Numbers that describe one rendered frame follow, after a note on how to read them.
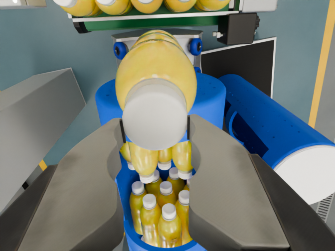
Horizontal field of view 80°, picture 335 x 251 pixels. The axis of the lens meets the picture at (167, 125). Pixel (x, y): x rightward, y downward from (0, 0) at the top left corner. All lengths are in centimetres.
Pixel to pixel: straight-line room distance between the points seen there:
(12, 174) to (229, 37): 93
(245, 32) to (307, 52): 137
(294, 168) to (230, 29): 49
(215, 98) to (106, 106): 20
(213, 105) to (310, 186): 60
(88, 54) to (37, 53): 35
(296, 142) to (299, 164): 7
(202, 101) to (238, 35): 25
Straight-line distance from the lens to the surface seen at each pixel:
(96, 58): 161
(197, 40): 57
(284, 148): 78
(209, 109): 37
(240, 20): 57
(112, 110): 37
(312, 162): 82
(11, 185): 102
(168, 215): 59
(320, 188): 93
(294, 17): 180
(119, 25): 65
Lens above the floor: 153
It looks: 61 degrees down
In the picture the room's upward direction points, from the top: 174 degrees clockwise
